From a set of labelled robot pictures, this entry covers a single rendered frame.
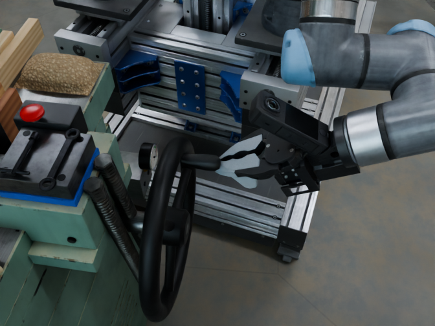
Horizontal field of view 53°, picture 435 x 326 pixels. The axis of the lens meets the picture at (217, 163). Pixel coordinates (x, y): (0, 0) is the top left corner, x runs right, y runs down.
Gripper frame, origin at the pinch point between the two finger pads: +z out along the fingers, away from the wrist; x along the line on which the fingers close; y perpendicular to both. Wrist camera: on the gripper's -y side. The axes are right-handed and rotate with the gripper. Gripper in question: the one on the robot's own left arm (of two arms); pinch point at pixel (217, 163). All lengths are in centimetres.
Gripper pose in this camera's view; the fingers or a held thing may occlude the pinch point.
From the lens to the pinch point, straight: 66.9
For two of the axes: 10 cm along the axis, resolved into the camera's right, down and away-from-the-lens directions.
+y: 5.0, 6.0, 6.2
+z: -8.5, 2.2, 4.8
